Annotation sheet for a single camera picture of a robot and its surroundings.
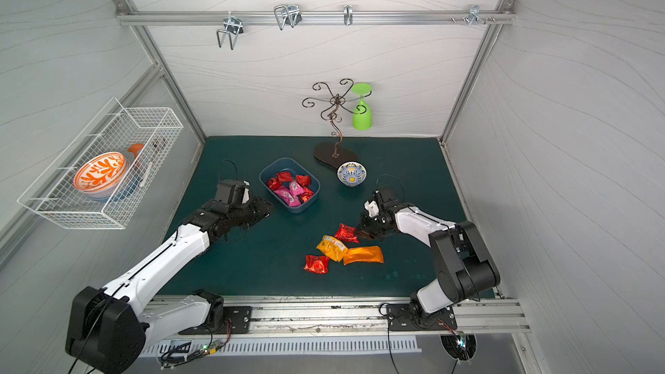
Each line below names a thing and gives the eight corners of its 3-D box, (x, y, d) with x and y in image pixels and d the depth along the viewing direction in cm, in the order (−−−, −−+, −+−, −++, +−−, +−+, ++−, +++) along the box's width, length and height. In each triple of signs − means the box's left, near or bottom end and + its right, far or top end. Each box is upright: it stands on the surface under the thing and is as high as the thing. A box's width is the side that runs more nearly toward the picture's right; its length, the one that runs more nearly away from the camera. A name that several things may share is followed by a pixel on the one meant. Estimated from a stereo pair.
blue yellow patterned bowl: (337, 187, 106) (337, 179, 102) (337, 169, 113) (337, 161, 108) (366, 187, 107) (367, 179, 102) (364, 169, 113) (365, 161, 108)
